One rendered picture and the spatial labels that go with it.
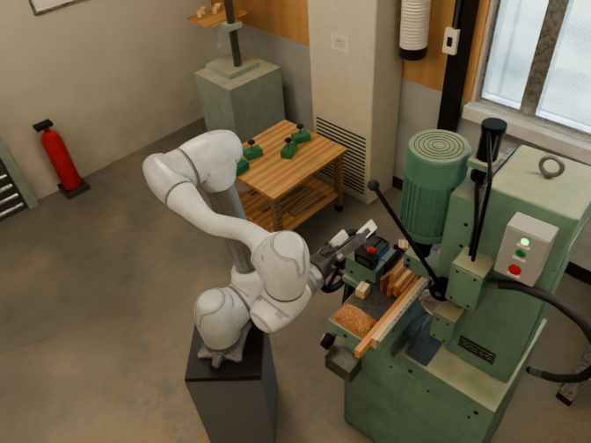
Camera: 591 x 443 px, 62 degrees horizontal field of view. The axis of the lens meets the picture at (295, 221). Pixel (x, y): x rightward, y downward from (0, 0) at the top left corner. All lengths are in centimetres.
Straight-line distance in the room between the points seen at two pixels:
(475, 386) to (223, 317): 88
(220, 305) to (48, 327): 165
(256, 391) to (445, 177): 115
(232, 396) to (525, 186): 138
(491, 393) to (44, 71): 339
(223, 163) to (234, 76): 218
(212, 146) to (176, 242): 194
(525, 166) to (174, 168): 97
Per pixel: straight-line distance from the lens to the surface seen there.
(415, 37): 287
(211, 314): 180
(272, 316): 119
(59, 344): 316
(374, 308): 175
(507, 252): 130
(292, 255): 106
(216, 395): 211
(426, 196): 144
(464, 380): 176
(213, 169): 155
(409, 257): 170
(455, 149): 142
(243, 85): 361
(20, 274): 369
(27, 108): 398
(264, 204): 326
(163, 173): 150
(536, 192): 130
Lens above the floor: 229
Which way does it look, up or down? 42 degrees down
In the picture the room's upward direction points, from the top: 5 degrees counter-clockwise
